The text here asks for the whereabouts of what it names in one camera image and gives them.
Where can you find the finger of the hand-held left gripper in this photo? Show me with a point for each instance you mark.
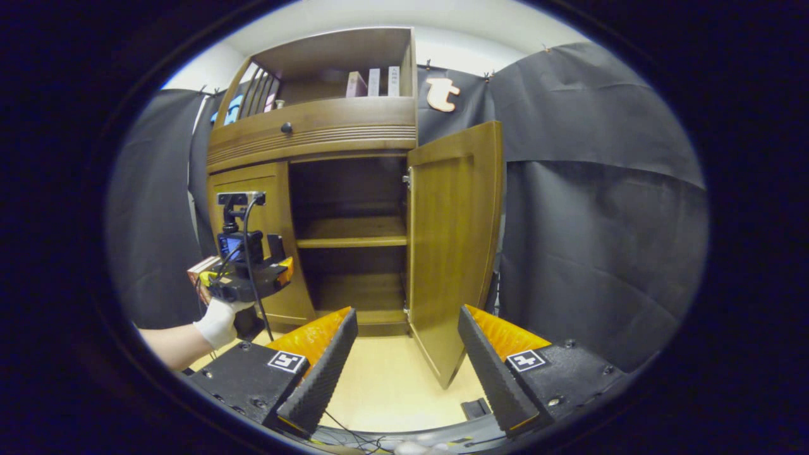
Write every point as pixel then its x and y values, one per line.
pixel 285 272

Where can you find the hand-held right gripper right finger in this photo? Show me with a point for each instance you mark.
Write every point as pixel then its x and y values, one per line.
pixel 490 379

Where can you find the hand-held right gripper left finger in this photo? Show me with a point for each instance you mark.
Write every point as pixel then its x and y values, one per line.
pixel 325 379

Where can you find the wooden cabinet door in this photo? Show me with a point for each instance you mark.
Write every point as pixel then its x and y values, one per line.
pixel 452 253
pixel 281 215

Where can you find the wooden double-door shoe cabinet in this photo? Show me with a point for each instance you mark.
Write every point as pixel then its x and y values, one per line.
pixel 328 126

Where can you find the red cover book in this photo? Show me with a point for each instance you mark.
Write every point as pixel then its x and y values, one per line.
pixel 199 268

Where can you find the wooden inner shelf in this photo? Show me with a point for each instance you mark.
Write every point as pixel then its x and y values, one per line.
pixel 354 237

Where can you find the small pink book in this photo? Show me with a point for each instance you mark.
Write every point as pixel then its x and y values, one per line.
pixel 272 103

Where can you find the black backdrop cloth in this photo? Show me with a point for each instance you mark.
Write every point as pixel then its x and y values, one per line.
pixel 600 221

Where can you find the white spine book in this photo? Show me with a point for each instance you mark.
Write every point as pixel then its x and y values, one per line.
pixel 374 82

